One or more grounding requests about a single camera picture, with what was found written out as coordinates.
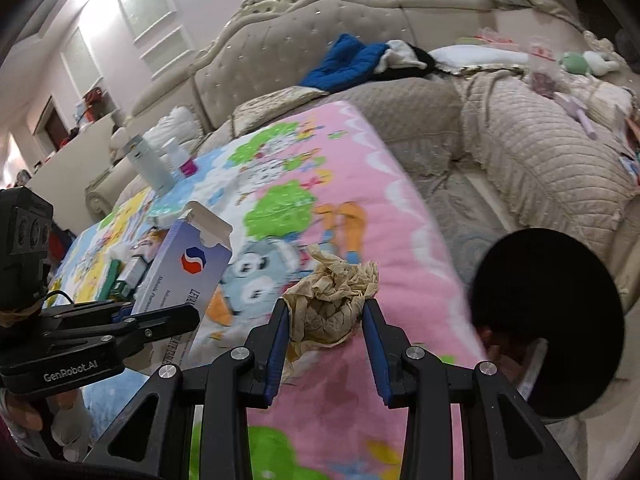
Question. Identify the lilac plastic brush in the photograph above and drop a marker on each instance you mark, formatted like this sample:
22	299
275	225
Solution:
575	107

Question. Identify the yellow green sponge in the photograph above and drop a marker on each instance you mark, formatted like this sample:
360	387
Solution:
111	280

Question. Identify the blue quilted jacket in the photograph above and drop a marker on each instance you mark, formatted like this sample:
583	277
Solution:
345	65

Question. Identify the gold patterned pillow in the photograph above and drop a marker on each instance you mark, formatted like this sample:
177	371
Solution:
280	102

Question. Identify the beige tufted headboard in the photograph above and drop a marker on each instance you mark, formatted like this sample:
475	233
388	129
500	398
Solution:
280	45

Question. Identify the black white garment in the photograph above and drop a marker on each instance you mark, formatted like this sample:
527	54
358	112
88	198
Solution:
410	60

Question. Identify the purple small bag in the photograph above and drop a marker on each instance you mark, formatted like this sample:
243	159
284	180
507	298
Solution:
544	83

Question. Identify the cartoon printed blanket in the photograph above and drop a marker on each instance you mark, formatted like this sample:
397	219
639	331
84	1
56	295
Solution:
325	185

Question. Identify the brown paper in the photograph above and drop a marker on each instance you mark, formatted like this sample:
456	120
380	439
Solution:
330	305

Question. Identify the white thermos bottle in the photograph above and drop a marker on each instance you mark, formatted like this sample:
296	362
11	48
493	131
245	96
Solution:
150	170

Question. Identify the pink white packet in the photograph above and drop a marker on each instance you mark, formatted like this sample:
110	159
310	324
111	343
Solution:
490	36
542	50

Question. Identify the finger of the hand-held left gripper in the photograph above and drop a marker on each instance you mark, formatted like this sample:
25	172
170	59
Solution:
170	320
120	313

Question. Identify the white ruffled pillow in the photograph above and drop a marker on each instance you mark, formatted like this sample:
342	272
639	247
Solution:
175	122

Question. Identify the green plush toy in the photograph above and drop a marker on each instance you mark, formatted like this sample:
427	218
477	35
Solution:
580	62

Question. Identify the white purple medicine box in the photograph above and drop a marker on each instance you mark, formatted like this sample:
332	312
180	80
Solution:
195	260

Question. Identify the white tissue wad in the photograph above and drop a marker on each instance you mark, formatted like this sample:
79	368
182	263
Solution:
120	250

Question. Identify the white pill bottle pink label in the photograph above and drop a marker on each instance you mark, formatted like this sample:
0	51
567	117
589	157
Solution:
180	157

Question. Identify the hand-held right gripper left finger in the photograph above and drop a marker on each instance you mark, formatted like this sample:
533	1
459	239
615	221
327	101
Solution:
277	347

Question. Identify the person's left hand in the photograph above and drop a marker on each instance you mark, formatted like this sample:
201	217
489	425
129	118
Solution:
30	412

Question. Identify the white pillow gold trim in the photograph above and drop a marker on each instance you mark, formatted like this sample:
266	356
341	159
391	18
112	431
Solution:
475	55

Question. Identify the beige quilted bedspread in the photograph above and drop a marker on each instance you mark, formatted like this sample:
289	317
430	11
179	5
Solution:
525	150

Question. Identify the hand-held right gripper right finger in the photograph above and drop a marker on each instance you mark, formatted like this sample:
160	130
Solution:
376	355

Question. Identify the black trash bin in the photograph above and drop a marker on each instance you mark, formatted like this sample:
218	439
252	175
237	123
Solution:
540	285

